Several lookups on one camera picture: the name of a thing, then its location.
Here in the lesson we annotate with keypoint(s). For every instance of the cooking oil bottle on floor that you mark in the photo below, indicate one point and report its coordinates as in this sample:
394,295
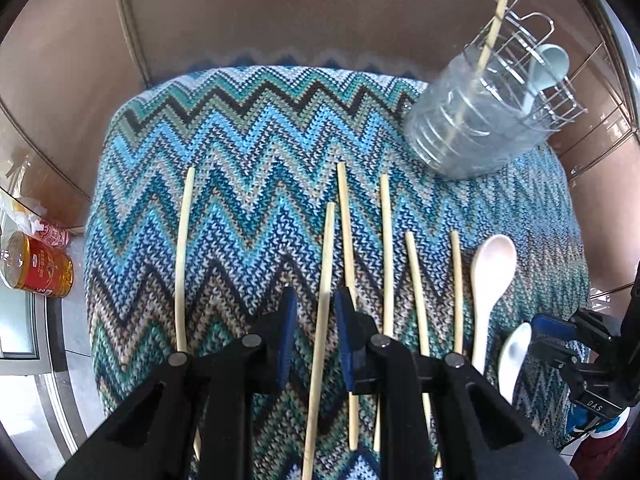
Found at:
28,264

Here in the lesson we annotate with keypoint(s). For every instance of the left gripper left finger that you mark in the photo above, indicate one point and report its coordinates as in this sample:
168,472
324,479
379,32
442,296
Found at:
193,412

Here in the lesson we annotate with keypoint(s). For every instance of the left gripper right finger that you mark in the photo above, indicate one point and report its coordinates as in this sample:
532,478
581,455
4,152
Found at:
437,410

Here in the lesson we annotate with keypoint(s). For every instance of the zigzag knitted cloth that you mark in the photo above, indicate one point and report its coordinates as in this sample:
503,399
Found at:
264,143

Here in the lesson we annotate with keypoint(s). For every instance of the white ceramic spoon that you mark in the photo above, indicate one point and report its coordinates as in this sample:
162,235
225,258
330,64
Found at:
492,271
511,359

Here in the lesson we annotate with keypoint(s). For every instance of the wire utensil holder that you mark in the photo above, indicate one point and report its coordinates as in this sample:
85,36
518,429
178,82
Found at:
494,130

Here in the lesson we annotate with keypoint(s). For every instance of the red snack bag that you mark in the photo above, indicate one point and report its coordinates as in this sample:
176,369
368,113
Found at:
49,233

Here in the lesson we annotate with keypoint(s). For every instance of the copper lower cabinets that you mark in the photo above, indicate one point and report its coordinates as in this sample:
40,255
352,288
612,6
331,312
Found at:
66,65

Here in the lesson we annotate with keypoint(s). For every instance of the pale blue ceramic spoon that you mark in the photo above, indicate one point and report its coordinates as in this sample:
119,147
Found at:
547,68

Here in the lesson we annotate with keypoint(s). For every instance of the bamboo chopstick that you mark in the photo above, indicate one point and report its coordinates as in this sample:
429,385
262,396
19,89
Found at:
488,45
421,319
349,274
458,292
180,267
388,255
324,299

